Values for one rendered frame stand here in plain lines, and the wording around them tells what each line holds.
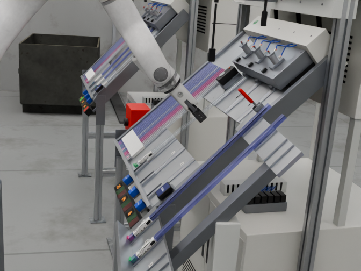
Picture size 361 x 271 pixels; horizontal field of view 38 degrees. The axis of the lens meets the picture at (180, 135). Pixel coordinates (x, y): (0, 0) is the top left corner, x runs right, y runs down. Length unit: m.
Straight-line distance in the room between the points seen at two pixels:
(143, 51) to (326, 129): 0.61
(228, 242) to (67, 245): 1.70
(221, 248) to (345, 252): 0.73
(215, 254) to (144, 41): 0.71
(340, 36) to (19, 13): 0.93
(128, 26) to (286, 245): 0.88
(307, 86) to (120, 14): 0.61
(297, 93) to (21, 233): 1.90
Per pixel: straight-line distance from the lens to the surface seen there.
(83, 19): 6.42
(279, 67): 1.64
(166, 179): 1.67
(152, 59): 1.64
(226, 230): 1.27
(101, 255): 2.79
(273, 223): 1.81
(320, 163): 1.67
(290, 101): 1.60
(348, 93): 1.77
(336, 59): 1.60
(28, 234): 3.02
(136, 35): 1.66
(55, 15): 6.41
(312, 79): 1.62
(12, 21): 1.62
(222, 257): 1.30
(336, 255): 1.91
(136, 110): 2.50
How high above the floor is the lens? 1.38
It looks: 16 degrees down
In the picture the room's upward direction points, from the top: 4 degrees clockwise
